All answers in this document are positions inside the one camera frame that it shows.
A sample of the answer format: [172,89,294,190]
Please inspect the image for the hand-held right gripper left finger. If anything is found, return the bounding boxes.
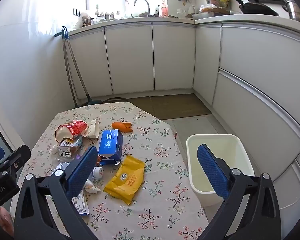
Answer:
[14,145,98,240]

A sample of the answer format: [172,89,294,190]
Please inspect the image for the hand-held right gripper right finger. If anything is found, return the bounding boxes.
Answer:
[197,144,282,240]

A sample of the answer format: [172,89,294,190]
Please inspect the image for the clear plastic bottle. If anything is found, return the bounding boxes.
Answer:
[90,165,104,180]

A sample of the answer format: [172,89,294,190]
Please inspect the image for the white tissue wad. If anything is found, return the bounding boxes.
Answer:
[86,177,101,193]

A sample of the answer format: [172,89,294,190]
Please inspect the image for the light blue paper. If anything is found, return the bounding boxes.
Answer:
[51,162,72,178]

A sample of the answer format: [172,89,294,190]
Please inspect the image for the white plastic bin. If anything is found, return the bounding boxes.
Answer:
[186,134,255,207]

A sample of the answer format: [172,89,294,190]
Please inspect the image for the red instant noodle cup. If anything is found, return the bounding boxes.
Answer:
[55,120,88,143]

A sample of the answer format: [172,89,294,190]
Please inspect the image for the yellow snack packet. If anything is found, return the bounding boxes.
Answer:
[104,155,145,206]

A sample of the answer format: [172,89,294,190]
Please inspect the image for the person's left hand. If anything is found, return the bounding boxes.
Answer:
[0,205,15,240]

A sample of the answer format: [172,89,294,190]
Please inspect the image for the brown and white milk carton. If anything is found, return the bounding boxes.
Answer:
[56,136,83,157]

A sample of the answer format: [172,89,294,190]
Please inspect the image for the blue white labelled packet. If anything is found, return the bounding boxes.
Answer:
[72,189,90,216]

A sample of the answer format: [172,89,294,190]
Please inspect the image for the blue tissue box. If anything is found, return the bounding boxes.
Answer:
[98,129,124,166]

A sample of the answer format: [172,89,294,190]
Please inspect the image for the white paper cup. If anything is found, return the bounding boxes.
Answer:
[81,119,100,139]

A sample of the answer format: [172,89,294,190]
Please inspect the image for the orange peel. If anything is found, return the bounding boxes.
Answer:
[112,121,133,133]

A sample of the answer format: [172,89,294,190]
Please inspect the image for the floral tablecloth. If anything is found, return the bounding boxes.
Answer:
[10,102,210,240]

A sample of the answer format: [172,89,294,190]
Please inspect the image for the brown floor mat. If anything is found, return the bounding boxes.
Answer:
[130,94,212,120]

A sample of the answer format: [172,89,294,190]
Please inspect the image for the black frying pan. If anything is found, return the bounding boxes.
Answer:
[220,0,280,17]

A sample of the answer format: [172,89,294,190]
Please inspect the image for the snack bags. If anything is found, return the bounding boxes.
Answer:
[206,0,232,9]

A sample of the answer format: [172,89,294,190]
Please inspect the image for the metal kitchen faucet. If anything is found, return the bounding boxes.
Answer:
[133,0,151,16]

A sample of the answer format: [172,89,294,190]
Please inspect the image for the dark hose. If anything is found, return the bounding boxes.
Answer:
[104,96,131,103]

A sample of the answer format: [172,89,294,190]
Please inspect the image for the mop with metal handle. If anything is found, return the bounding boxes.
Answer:
[66,39,106,106]
[62,39,78,108]

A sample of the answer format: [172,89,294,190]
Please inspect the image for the blue mop wall clip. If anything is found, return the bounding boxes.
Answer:
[54,26,70,40]

